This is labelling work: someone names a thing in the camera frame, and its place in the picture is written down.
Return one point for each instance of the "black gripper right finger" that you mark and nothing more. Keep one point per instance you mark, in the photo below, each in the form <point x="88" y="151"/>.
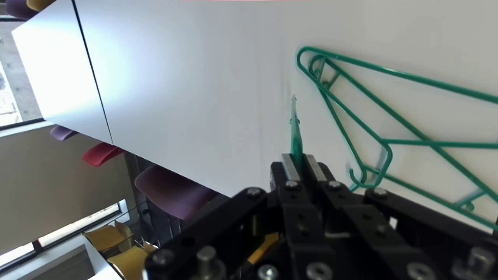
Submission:
<point x="318" y="174"/>

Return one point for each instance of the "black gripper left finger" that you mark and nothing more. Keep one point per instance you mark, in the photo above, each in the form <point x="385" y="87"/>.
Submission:
<point x="285" y="174"/>

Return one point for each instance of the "green hanger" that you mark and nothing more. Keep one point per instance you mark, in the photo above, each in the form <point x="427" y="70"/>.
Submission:
<point x="296" y="135"/>
<point x="324" y="70"/>
<point x="439" y="113"/>

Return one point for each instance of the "maroon chair near table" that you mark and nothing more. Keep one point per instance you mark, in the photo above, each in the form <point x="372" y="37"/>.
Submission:
<point x="173" y="193"/>

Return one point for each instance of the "yellow chair near table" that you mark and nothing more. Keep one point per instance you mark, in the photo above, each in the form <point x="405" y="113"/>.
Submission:
<point x="122" y="249"/>

